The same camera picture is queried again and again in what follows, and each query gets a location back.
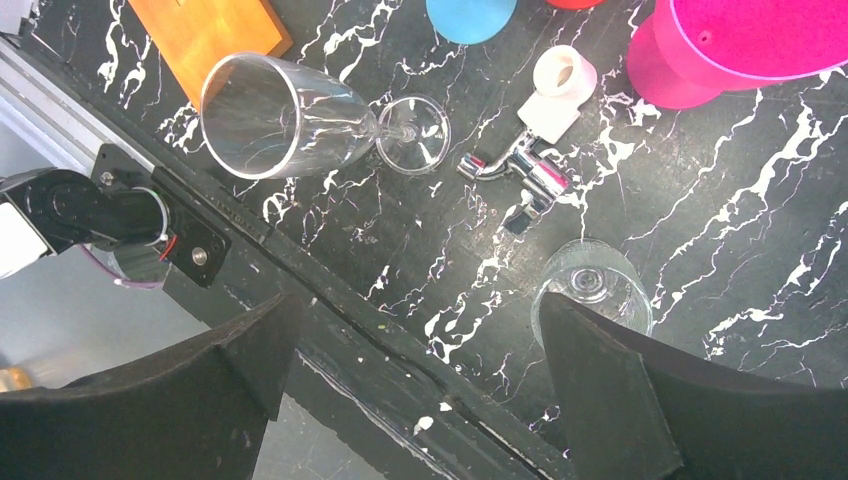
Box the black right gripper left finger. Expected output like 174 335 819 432
1 294 304 479

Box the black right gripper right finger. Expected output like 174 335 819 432
539 293 847 479

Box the clear wine glass gold rack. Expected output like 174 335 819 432
198 52 451 180

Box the pink wine glass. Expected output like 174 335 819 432
626 1 847 110

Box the red wine glass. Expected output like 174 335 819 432
547 0 604 10

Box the light blue wine glass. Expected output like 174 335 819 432
426 0 517 45

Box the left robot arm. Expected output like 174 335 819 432
1 167 169 279

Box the orange wooden rack base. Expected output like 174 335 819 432
129 0 293 108

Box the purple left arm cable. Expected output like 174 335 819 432
79 243 167 291

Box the aluminium front rail frame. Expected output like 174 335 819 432
0 26 578 480

